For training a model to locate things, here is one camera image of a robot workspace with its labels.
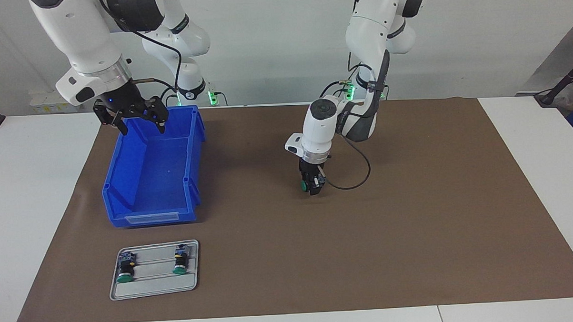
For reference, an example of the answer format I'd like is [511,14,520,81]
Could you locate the blue plastic storage bin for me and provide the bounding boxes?
[99,105,209,229]

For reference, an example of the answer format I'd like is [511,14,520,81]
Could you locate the brown table mat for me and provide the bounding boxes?
[6,93,573,322]

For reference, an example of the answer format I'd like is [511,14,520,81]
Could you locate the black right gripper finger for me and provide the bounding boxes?
[132,95,168,135]
[93,104,128,137]

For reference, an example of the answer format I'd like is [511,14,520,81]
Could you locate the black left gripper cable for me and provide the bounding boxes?
[319,50,381,191]

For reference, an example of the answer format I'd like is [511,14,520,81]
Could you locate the grey metal tray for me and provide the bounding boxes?
[107,239,201,302]

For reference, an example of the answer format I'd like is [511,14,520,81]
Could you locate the white socket box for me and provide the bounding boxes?
[29,90,83,115]

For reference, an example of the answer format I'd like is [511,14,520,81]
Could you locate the black stand pole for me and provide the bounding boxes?
[533,67,573,108]

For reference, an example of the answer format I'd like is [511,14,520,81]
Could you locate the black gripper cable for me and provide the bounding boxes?
[319,50,381,191]
[99,0,185,108]

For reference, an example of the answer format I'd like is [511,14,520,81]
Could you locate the black cable with brass plug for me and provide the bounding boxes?
[317,79,354,103]

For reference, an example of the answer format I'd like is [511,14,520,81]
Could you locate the green push button switch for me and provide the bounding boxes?
[300,175,328,195]
[171,244,191,276]
[115,251,138,285]

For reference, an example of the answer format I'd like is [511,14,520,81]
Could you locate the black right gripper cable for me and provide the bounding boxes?
[99,0,185,108]

